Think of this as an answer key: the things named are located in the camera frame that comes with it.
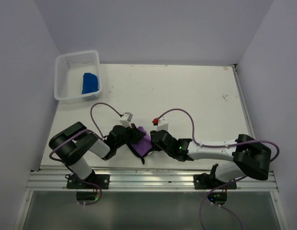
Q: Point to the aluminium mounting rail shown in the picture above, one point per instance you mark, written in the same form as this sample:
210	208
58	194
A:
138	180

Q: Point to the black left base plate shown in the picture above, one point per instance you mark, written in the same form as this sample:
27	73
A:
102	180

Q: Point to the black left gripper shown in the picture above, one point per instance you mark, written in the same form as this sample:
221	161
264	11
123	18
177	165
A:
137	135

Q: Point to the white plastic basket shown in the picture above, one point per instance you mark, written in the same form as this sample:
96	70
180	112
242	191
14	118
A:
68	79

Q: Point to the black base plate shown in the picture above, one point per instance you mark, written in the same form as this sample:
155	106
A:
102	180
206	181

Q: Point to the blue towel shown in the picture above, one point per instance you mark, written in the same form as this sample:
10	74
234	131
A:
90	83

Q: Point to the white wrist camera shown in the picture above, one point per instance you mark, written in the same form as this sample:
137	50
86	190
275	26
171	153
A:
161	123
125	119

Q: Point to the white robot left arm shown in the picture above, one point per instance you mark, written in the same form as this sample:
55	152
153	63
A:
70	145

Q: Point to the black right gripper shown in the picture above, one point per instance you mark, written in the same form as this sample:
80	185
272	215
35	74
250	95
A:
155	147

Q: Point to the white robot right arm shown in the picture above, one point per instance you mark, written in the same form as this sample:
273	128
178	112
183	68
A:
244	155

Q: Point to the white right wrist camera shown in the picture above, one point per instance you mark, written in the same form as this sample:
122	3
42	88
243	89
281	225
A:
161	123

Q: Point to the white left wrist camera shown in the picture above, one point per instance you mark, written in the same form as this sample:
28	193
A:
125	119

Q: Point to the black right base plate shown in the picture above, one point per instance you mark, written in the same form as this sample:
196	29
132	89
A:
206	181

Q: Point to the purple towel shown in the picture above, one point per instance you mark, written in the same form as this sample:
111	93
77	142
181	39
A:
142	148

